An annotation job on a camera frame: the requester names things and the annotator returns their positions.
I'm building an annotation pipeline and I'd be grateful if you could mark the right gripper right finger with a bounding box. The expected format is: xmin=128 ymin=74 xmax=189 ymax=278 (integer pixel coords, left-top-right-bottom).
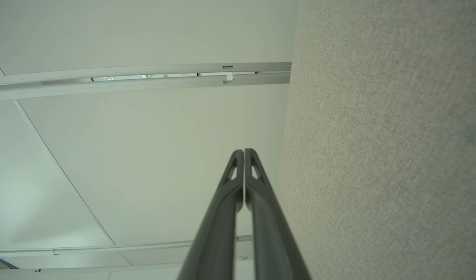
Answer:
xmin=244 ymin=148 xmax=312 ymax=280

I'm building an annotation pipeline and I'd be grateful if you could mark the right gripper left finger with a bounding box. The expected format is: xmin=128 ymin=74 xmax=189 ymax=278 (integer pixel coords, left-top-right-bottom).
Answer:
xmin=177 ymin=149 xmax=244 ymax=280

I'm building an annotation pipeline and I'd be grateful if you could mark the grey metal partition post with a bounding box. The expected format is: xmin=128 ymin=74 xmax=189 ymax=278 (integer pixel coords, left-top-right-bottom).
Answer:
xmin=0 ymin=62 xmax=292 ymax=102
xmin=0 ymin=235 xmax=254 ymax=273

